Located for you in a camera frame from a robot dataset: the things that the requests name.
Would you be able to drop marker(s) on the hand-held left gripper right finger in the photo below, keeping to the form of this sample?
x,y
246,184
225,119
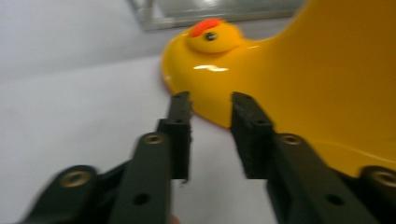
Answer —
x,y
280,168

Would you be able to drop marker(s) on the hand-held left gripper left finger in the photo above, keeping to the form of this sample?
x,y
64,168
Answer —
x,y
165,155

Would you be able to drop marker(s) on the yellow duck-shaped plastic scoop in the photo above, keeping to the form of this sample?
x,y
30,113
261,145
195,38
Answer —
x,y
295,81

